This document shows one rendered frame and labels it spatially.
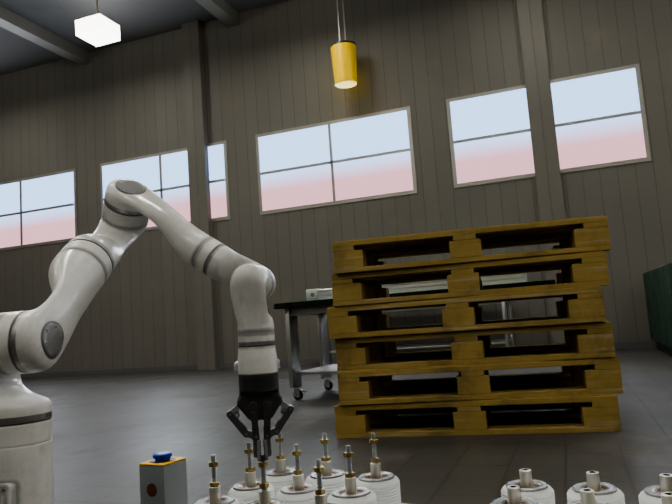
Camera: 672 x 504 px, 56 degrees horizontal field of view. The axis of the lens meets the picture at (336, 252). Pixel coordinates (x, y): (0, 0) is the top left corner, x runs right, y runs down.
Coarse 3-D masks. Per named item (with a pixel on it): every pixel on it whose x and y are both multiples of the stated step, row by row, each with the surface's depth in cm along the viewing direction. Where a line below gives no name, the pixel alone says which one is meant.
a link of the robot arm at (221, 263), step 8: (216, 248) 121; (224, 248) 122; (208, 256) 120; (216, 256) 120; (224, 256) 120; (232, 256) 122; (240, 256) 124; (208, 264) 120; (216, 264) 120; (224, 264) 121; (232, 264) 123; (240, 264) 124; (256, 264) 124; (208, 272) 121; (216, 272) 120; (224, 272) 122; (232, 272) 124; (224, 280) 124; (272, 280) 122; (272, 288) 122
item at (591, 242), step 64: (384, 256) 393; (512, 256) 303; (576, 256) 296; (384, 320) 393; (448, 320) 307; (512, 320) 339; (576, 320) 292; (384, 384) 386; (448, 384) 350; (512, 384) 334; (576, 384) 327
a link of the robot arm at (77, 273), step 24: (72, 264) 104; (96, 264) 108; (72, 288) 100; (96, 288) 107; (24, 312) 92; (48, 312) 93; (72, 312) 98; (24, 336) 89; (48, 336) 91; (24, 360) 89; (48, 360) 91
